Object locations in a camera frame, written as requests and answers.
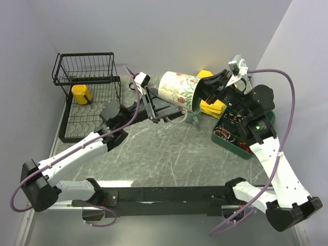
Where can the black wire dish rack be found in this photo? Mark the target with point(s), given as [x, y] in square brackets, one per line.
[89, 80]

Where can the speckled teal mug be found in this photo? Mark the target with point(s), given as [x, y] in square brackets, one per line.
[193, 117]

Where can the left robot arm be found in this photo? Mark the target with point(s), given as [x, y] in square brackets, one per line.
[43, 182]

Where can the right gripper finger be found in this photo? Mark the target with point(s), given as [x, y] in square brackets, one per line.
[220, 79]
[207, 92]

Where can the aluminium rail frame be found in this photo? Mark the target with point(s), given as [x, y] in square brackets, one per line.
[63, 225]

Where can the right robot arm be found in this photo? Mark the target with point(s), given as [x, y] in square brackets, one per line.
[283, 199]

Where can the yellow enamel mug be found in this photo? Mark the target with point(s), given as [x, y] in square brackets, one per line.
[81, 94]

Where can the pink mug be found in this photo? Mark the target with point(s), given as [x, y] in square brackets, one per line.
[154, 90]

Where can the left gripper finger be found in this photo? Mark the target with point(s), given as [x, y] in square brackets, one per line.
[177, 118]
[157, 107]

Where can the floral mug green inside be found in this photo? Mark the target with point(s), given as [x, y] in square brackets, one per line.
[180, 89]

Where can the yellow folded cloth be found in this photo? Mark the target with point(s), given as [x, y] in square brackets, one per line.
[216, 109]

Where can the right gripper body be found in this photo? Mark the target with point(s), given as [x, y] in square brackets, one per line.
[231, 96]

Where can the green compartment organizer box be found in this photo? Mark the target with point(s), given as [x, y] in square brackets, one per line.
[225, 134]

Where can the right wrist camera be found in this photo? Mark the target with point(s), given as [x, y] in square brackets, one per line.
[238, 68]

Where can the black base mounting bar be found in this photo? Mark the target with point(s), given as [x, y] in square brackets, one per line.
[147, 201]

